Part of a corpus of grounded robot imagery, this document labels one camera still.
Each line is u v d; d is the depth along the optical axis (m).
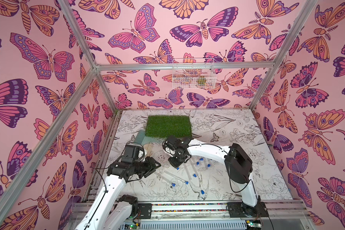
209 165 0.88
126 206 0.61
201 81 0.94
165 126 1.06
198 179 0.85
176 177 0.85
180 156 0.74
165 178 0.86
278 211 0.75
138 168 0.63
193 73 0.95
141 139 1.03
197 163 0.90
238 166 0.50
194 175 0.85
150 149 0.97
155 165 0.70
